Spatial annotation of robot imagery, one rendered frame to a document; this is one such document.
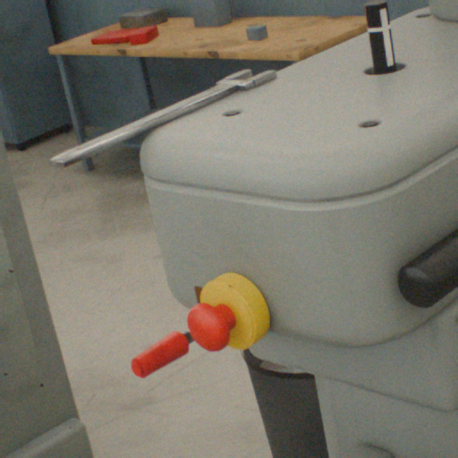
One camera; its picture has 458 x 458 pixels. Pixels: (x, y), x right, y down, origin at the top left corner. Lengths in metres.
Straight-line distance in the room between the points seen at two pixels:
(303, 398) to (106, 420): 1.39
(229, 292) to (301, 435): 2.40
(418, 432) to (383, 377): 0.08
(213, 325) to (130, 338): 4.13
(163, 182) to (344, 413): 0.31
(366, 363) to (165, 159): 0.25
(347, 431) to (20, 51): 7.39
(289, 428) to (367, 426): 2.19
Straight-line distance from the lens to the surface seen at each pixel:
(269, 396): 3.21
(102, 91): 8.44
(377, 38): 0.96
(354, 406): 1.04
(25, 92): 8.37
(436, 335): 0.89
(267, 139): 0.83
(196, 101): 0.95
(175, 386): 4.47
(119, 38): 6.96
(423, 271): 0.77
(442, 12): 1.13
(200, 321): 0.83
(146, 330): 5.00
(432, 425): 1.00
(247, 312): 0.84
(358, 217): 0.78
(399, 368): 0.93
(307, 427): 3.20
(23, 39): 8.36
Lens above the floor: 2.13
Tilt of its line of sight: 21 degrees down
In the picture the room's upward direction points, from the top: 11 degrees counter-clockwise
